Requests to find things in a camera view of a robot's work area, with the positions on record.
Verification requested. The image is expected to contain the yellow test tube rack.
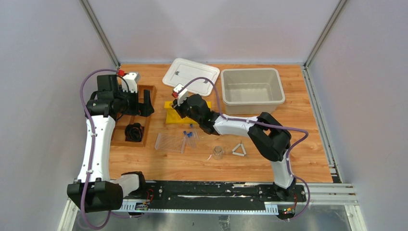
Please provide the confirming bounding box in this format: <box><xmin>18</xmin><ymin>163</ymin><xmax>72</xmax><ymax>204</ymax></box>
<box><xmin>164</xmin><ymin>101</ymin><xmax>197</xmax><ymax>124</ymax></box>

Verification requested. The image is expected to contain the beige plastic bin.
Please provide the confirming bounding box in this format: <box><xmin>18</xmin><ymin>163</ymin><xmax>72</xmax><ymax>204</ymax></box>
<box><xmin>221</xmin><ymin>68</ymin><xmax>286</xmax><ymax>115</ymax></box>

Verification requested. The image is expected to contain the wooden compartment tray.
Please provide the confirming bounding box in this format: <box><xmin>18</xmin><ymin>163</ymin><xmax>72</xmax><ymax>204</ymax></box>
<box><xmin>111</xmin><ymin>85</ymin><xmax>156</xmax><ymax>147</ymax></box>

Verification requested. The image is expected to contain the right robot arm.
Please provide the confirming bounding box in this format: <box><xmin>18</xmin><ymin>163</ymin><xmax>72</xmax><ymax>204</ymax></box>
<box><xmin>172</xmin><ymin>94</ymin><xmax>296</xmax><ymax>201</ymax></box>

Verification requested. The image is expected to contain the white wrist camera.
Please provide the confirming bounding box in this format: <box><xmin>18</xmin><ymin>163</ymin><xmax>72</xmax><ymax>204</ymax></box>
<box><xmin>172</xmin><ymin>83</ymin><xmax>188</xmax><ymax>106</ymax></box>
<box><xmin>122</xmin><ymin>72</ymin><xmax>140</xmax><ymax>93</ymax></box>

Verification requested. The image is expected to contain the small clear glass jar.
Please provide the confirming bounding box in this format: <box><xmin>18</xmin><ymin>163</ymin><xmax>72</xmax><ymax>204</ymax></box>
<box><xmin>212</xmin><ymin>146</ymin><xmax>224</xmax><ymax>160</ymax></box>

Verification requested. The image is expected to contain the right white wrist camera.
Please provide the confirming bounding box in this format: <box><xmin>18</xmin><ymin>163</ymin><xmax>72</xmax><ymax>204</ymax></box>
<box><xmin>172</xmin><ymin>83</ymin><xmax>188</xmax><ymax>106</ymax></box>

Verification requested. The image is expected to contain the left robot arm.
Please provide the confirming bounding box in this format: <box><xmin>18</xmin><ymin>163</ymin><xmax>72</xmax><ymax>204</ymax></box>
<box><xmin>67</xmin><ymin>72</ymin><xmax>154</xmax><ymax>213</ymax></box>

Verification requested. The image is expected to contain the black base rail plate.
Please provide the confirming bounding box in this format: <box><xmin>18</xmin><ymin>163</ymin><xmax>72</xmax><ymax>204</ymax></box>
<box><xmin>120</xmin><ymin>180</ymin><xmax>307</xmax><ymax>215</ymax></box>

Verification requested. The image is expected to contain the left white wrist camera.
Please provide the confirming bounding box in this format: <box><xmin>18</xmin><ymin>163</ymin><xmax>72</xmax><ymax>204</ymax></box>
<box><xmin>122</xmin><ymin>72</ymin><xmax>140</xmax><ymax>93</ymax></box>

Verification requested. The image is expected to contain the white plastic bin lid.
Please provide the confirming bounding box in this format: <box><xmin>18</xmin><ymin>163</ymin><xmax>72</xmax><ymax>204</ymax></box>
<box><xmin>162</xmin><ymin>58</ymin><xmax>220</xmax><ymax>97</ymax></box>

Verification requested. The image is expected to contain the clear well plate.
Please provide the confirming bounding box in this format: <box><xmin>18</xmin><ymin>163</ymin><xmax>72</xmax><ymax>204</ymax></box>
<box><xmin>154</xmin><ymin>133</ymin><xmax>186</xmax><ymax>154</ymax></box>

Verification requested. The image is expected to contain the black coiled cable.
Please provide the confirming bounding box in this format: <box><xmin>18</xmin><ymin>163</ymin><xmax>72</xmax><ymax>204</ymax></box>
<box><xmin>124</xmin><ymin>123</ymin><xmax>145</xmax><ymax>142</ymax></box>

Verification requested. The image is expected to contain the white clay triangle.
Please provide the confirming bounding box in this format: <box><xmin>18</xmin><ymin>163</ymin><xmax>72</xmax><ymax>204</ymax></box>
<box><xmin>232</xmin><ymin>143</ymin><xmax>247</xmax><ymax>157</ymax></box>

